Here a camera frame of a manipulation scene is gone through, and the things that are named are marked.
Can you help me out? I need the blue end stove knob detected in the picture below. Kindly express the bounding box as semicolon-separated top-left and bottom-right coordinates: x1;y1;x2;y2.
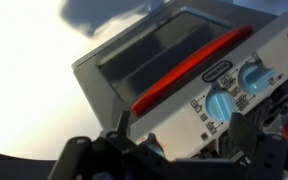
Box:
143;132;168;158

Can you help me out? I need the grey oven door red handle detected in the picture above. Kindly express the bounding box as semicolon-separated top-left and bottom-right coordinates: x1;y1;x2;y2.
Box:
72;6;255;129

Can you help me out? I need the grey toy stove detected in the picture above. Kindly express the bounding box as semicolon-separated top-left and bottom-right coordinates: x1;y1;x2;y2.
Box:
71;0;288;163

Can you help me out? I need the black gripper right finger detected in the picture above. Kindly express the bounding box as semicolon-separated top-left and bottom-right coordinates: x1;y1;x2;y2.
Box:
228;111;288;180

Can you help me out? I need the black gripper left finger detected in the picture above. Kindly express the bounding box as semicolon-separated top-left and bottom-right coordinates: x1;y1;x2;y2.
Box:
47;109;142;180

